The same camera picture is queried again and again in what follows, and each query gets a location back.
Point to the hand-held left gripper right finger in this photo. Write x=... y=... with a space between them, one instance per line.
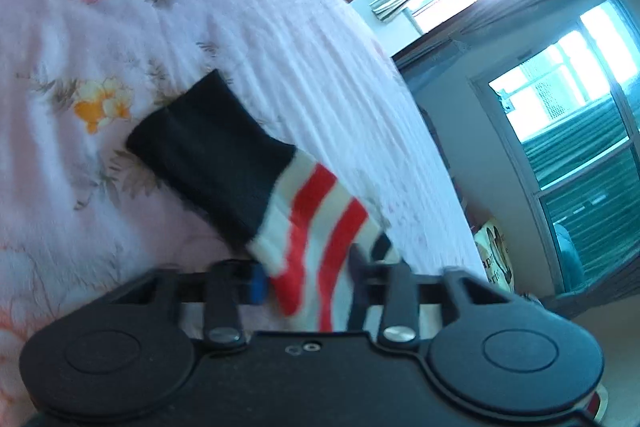
x=400 y=294

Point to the large sliding window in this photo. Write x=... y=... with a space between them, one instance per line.
x=575 y=117

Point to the striped red white black sweater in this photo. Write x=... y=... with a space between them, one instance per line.
x=225 y=167

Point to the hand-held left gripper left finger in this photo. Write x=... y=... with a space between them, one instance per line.
x=258 y=285

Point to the printed shopping bag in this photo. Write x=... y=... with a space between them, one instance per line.
x=495 y=257

